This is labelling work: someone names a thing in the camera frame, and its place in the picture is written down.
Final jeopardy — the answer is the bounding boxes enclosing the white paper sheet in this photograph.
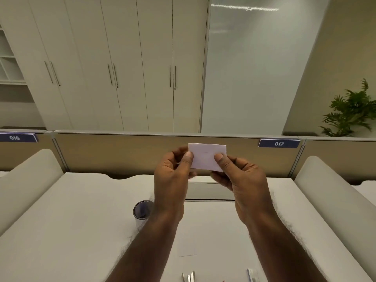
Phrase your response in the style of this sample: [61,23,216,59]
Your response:
[188,143,227,173]
[177,239,198,258]

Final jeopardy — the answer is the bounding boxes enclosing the person's left hand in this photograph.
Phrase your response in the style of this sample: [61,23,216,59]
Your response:
[152,146,197,224]

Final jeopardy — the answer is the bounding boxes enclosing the person's right forearm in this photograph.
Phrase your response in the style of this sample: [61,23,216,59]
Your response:
[245,214,327,282]

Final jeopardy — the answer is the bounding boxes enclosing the white tall cabinet row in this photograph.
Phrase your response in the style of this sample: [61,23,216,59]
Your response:
[0,0,210,133]

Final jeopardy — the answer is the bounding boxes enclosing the person's left forearm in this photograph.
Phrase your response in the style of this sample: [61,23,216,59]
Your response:
[105,211,186,282]

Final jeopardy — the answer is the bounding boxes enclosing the white neighbour desk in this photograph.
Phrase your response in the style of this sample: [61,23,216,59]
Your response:
[352,180,376,208]

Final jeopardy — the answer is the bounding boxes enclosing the white curved desk divider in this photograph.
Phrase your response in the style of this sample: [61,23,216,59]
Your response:
[293,156,376,256]
[0,148,65,237]

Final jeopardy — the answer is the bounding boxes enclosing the green potted plant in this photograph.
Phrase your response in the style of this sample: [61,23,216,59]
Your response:
[318,78,376,138]

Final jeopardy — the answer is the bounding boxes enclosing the grey desk cable hatch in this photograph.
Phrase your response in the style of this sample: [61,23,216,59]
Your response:
[184,181,236,202]

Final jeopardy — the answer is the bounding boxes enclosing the long beige partition panel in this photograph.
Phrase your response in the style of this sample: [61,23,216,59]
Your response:
[52,130,306,179]

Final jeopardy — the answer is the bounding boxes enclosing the blue number sign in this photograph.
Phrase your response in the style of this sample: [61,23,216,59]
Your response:
[258,139,301,149]
[0,132,39,143]

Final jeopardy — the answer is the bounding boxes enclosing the white open shelf unit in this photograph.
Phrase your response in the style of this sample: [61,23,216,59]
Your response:
[0,25,27,85]

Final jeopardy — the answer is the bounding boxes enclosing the beige side partition panel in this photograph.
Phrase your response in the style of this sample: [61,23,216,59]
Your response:
[0,129,70,174]
[289,137,376,185]

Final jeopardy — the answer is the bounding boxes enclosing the person's right hand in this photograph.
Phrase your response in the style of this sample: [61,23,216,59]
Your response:
[209,152,279,229]

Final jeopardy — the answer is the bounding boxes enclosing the black mesh pen holder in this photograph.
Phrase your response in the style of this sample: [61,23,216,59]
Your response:
[132,199,155,230]

